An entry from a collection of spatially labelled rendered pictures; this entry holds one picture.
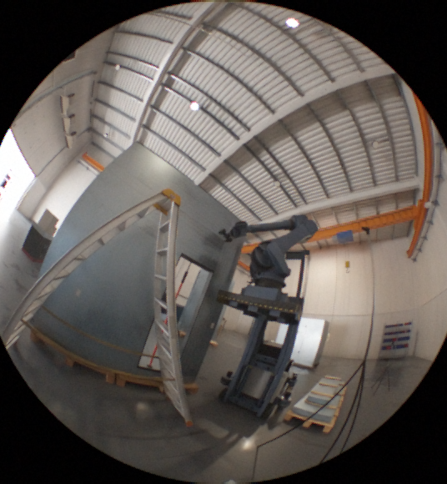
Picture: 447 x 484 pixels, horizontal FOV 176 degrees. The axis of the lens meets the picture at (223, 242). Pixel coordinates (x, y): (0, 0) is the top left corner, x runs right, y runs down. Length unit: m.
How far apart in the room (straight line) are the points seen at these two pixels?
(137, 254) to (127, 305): 0.64
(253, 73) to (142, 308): 7.23
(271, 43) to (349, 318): 13.74
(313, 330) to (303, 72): 9.65
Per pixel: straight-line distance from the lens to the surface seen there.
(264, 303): 1.42
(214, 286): 2.23
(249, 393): 2.87
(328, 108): 6.67
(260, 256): 1.72
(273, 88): 6.54
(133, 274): 1.84
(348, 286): 11.32
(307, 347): 6.75
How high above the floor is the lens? 1.61
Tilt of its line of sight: 25 degrees up
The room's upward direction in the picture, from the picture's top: 21 degrees clockwise
